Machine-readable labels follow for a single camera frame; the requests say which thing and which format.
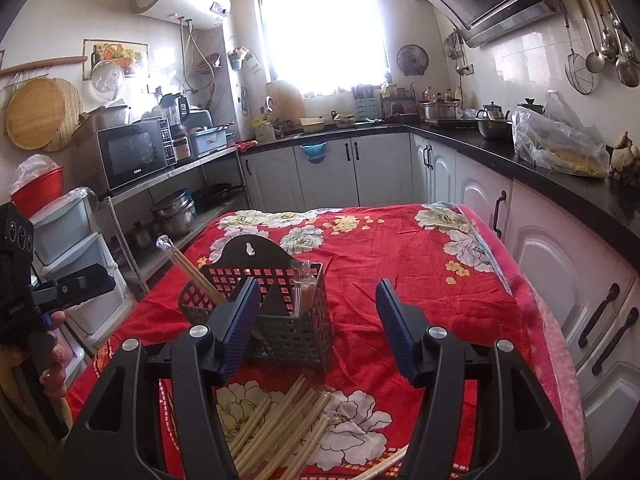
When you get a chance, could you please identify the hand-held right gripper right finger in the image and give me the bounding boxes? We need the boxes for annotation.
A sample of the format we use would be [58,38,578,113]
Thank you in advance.
[375,278,584,480]

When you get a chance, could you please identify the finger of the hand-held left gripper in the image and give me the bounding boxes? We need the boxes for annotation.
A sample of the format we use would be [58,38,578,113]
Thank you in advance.
[45,263,117,308]

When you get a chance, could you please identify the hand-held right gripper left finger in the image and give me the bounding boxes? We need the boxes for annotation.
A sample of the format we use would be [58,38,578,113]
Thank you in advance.
[59,276,262,480]

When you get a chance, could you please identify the black plastic utensil basket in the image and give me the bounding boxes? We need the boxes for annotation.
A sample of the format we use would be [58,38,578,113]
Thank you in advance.
[178,236,335,373]

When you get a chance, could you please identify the chopstick pair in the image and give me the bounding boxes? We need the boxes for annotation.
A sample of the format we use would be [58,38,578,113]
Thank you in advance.
[294,259,317,315]
[156,235,228,306]

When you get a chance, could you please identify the pile of chopsticks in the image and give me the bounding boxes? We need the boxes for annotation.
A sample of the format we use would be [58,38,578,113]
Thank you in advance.
[227,372,408,480]

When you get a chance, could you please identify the person's left forearm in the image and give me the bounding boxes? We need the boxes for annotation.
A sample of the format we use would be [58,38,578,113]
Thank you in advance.
[0,347,71,461]

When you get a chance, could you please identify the small hanging utensils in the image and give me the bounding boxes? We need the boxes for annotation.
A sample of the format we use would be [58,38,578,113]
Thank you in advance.
[444,30,466,73]

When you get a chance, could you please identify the person's left hand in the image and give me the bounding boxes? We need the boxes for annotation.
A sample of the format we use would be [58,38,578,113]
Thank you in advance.
[39,310,69,401]

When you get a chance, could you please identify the grey plastic drawer unit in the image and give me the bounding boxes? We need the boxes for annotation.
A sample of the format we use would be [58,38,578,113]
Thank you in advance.
[30,187,133,356]

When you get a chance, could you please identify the red plastic basin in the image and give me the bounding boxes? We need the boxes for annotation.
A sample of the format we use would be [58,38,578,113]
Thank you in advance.
[10,166,66,216]

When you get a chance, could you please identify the red floral blanket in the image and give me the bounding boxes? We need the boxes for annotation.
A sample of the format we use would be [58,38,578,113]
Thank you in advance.
[65,202,588,480]

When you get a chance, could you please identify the stacked stainless steel pots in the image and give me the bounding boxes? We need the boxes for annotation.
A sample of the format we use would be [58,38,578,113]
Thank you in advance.
[150,195,197,240]

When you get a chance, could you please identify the black frying pan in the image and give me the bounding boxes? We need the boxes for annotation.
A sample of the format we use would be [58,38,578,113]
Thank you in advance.
[192,182,247,211]

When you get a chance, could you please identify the black microwave oven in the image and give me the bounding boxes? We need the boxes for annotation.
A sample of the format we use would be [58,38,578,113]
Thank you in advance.
[96,117,177,192]

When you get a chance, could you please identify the round wooden board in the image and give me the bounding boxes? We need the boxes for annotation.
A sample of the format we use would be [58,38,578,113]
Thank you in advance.
[5,77,68,150]

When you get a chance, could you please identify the round woven mat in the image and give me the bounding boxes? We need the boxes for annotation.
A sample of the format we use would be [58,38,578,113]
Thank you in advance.
[42,77,85,152]

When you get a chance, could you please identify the white kitchen cabinets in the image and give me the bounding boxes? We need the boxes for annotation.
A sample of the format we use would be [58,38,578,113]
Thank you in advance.
[240,130,640,461]

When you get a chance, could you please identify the metal kitchen shelf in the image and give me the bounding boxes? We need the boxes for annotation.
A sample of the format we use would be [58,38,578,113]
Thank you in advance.
[100,145,251,296]

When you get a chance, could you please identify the grey storage box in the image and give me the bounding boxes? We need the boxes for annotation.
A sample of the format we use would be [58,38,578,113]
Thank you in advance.
[189,125,236,157]

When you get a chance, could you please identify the blue hanging bowl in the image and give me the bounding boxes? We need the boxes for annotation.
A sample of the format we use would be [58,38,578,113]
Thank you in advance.
[300,142,328,166]

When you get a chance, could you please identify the black blender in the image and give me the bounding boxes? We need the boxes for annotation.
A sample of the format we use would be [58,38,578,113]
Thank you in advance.
[159,92,193,163]

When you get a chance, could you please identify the wooden rolling pin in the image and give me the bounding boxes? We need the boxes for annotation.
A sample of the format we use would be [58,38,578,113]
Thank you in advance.
[0,55,88,77]

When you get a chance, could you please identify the black countertop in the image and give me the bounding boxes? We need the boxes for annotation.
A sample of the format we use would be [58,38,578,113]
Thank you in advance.
[240,120,640,271]

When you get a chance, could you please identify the steel stockpot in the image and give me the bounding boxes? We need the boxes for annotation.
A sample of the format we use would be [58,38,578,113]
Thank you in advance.
[422,100,458,122]

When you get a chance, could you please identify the teal knife block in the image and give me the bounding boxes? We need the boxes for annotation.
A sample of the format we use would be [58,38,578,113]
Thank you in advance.
[352,85,383,118]

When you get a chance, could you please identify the pale cutting board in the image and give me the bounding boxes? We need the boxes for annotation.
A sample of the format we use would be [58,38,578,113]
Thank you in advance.
[265,80,305,123]

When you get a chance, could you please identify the large clear plastic bag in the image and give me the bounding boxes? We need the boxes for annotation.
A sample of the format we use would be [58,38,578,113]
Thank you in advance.
[510,90,612,178]

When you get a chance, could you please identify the garlic bulbs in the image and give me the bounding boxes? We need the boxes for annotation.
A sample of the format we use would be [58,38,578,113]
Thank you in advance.
[612,132,640,181]

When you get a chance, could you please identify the kitchen window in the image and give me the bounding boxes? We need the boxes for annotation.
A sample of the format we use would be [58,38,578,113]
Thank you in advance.
[254,0,391,96]

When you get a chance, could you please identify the hanging slotted ladle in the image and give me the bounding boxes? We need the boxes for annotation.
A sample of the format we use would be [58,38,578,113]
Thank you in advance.
[575,0,606,73]

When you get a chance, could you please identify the hanging steel spoon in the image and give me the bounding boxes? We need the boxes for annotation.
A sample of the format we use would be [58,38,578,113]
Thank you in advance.
[607,5,640,88]

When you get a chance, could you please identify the hanging steel ladle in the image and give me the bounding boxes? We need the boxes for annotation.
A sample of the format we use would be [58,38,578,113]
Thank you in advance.
[590,0,621,61]

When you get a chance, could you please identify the fruit wall picture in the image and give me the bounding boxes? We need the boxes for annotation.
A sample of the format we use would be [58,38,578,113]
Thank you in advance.
[82,38,150,81]

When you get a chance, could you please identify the round dark wall fan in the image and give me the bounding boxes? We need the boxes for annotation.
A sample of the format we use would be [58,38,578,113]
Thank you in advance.
[396,44,430,77]

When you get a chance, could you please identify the hanging wire strainer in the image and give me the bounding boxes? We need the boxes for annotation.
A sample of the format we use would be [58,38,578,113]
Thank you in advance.
[559,0,596,95]

